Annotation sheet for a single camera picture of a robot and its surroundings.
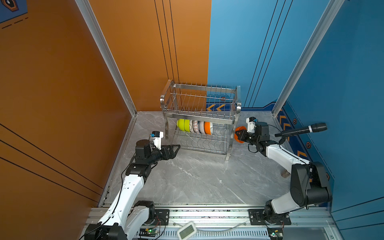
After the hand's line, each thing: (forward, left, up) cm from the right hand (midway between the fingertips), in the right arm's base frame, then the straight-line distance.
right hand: (236, 131), depth 91 cm
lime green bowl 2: (+7, +31, -1) cm, 32 cm away
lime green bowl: (+9, +35, -2) cm, 36 cm away
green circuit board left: (-49, +47, -14) cm, 70 cm away
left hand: (-13, +36, +5) cm, 38 cm away
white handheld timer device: (-49, +28, -12) cm, 58 cm away
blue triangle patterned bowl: (+6, +25, -2) cm, 26 cm away
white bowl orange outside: (+5, +17, -2) cm, 18 cm away
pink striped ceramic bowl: (+6, +21, -2) cm, 22 cm away
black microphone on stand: (-10, -36, +16) cm, 40 cm away
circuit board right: (-49, -13, -15) cm, 53 cm away
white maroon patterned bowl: (+6, +28, -2) cm, 29 cm away
